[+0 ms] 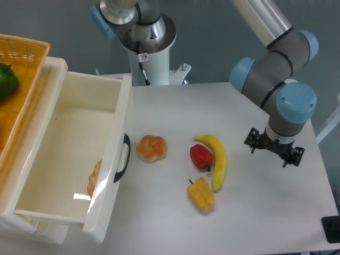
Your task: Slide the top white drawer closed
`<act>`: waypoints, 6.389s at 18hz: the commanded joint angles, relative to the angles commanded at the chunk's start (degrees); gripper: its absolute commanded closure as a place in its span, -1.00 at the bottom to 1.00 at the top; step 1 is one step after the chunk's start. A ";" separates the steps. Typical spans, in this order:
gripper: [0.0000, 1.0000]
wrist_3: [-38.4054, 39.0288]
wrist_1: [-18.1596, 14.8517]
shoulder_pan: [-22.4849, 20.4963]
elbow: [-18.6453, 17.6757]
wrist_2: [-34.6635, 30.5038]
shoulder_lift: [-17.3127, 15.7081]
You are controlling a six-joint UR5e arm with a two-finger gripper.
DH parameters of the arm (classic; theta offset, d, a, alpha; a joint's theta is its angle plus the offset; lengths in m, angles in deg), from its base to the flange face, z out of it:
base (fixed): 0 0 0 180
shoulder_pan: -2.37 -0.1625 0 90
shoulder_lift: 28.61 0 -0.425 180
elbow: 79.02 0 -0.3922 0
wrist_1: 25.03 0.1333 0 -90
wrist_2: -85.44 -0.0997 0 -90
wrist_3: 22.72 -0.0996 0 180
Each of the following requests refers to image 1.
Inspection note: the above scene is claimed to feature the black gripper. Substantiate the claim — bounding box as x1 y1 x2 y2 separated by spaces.
244 127 305 167

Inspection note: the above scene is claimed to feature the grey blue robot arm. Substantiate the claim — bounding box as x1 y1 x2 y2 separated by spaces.
90 1 319 166

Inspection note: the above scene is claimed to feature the white open top drawer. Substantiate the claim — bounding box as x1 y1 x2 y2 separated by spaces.
15 72 132 243

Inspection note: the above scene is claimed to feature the braided bread in drawer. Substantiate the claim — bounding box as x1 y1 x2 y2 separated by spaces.
87 159 102 198

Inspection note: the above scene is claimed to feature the white drawer cabinet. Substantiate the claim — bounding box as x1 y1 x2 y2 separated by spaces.
1 57 68 243

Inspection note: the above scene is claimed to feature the yellow banana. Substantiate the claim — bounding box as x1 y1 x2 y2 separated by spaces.
194 134 227 192

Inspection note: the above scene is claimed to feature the red bell pepper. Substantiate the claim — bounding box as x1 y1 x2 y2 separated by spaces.
190 144 215 172

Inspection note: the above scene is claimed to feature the yellow bell pepper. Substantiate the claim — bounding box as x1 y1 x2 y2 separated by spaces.
186 177 215 212

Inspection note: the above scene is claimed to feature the black device at table edge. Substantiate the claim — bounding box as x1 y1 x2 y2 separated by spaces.
321 216 340 243

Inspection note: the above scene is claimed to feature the round knotted bread roll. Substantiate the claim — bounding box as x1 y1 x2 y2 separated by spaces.
135 135 168 163

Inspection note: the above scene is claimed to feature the orange woven basket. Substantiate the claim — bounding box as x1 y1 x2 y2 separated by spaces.
1 34 50 168

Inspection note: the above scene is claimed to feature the green bell pepper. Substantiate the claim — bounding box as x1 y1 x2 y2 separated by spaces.
1 63 19 99

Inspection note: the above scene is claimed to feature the black drawer handle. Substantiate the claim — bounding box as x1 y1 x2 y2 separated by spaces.
114 133 131 183

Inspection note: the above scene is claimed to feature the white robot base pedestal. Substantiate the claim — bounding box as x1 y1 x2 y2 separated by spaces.
90 13 192 87

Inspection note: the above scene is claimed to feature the black cable on pedestal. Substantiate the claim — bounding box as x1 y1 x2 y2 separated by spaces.
135 39 152 86

